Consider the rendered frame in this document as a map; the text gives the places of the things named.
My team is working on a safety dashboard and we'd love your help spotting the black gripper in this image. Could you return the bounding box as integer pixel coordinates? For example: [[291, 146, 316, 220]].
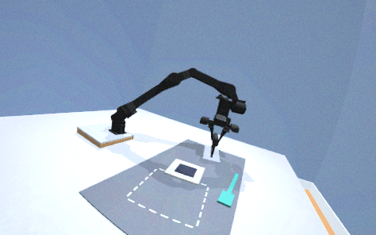
[[200, 109, 240, 141]]

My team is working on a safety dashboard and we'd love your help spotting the cream square tile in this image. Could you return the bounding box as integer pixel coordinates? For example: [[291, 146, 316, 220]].
[[164, 159, 205, 185]]

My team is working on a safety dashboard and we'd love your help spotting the turquoise small trowel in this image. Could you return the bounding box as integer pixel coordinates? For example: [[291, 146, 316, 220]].
[[217, 173, 238, 208]]

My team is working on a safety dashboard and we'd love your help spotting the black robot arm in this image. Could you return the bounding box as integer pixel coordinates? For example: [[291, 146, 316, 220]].
[[108, 67, 247, 135]]

